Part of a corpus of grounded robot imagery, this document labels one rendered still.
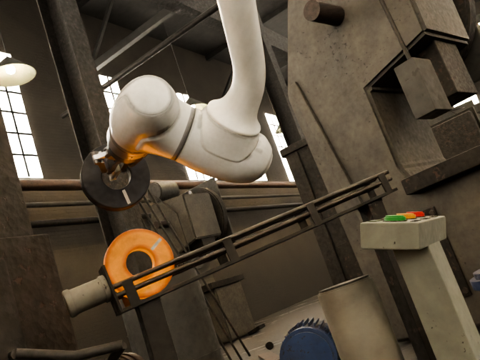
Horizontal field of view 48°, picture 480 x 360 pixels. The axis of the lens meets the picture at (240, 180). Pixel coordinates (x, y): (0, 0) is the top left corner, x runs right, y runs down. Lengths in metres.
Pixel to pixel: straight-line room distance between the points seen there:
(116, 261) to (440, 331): 0.67
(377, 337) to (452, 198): 2.03
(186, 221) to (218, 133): 8.01
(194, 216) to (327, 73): 5.83
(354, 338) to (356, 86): 2.39
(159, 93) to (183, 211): 8.08
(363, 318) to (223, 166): 0.41
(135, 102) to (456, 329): 0.70
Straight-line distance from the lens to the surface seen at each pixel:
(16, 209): 1.49
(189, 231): 8.87
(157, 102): 0.86
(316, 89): 3.50
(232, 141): 0.90
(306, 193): 5.00
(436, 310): 1.10
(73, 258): 9.54
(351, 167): 3.35
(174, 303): 3.63
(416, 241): 1.01
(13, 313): 1.21
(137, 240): 1.22
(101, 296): 1.18
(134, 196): 1.22
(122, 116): 0.89
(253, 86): 0.88
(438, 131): 7.22
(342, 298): 1.10
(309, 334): 2.76
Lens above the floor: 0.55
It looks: 12 degrees up
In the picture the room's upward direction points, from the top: 19 degrees counter-clockwise
